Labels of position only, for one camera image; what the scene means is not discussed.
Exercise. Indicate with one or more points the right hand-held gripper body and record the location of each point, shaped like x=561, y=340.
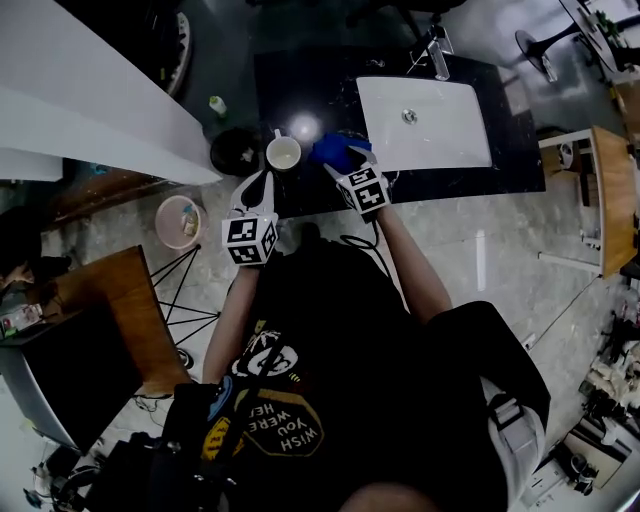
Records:
x=364, y=189

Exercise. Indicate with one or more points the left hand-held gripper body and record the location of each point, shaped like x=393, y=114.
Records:
x=248, y=240

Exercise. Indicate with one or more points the blue cloth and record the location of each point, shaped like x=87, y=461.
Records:
x=334, y=149

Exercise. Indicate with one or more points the white mug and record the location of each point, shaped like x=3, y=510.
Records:
x=283, y=152

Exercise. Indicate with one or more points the person's right forearm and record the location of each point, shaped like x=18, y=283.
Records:
x=415, y=270

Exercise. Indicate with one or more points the person's left forearm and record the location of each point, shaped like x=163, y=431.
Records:
x=231, y=320

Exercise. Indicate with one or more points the black round trash bin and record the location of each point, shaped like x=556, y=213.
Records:
x=232, y=152

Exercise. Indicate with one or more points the chrome sink drain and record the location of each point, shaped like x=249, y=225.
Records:
x=409, y=116

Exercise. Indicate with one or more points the pink plastic bin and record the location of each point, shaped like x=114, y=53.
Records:
x=175, y=222

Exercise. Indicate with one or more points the white rectangular sink basin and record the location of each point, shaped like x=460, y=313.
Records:
x=440, y=135

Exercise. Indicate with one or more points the chrome faucet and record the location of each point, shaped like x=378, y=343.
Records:
x=436, y=50

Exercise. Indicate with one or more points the black tyre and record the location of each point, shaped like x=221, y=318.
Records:
x=181, y=55

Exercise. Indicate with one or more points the black printed t-shirt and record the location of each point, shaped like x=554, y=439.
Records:
x=380, y=380

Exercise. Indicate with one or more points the white counter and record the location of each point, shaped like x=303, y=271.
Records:
x=80, y=90

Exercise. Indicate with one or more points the black monitor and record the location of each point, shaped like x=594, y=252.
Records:
x=70, y=370

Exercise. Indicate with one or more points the black chest pack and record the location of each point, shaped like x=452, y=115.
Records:
x=170, y=460

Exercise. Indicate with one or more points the black pedestal table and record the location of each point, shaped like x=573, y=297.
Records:
x=542, y=35

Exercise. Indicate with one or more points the wooden desk with white frame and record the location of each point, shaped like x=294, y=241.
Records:
x=617, y=200

